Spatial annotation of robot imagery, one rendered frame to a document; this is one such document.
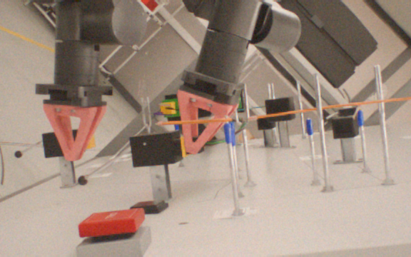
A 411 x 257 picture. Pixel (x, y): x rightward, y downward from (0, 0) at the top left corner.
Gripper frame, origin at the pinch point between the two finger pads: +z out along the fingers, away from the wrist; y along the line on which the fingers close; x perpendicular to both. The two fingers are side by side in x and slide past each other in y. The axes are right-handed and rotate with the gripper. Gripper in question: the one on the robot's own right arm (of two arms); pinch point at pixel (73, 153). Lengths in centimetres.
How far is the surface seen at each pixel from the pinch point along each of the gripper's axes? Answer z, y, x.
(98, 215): 1.7, -23.8, -13.9
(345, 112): -4, 71, -34
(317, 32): -25, 105, -24
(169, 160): -0.4, -1.1, -13.5
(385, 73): -15, 156, -46
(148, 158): -0.5, -1.1, -10.7
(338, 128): -4.2, 24.1, -33.5
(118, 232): 2.3, -26.3, -16.9
